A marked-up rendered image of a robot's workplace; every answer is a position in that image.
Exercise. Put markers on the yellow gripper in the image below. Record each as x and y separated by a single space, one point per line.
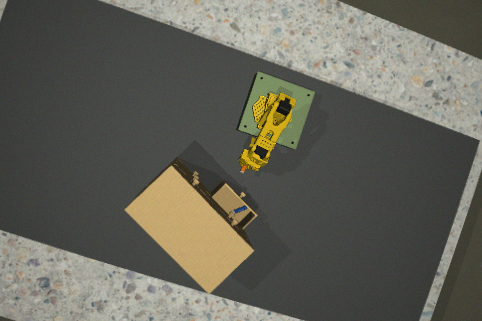
244 158

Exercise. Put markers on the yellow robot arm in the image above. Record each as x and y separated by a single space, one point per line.
281 111

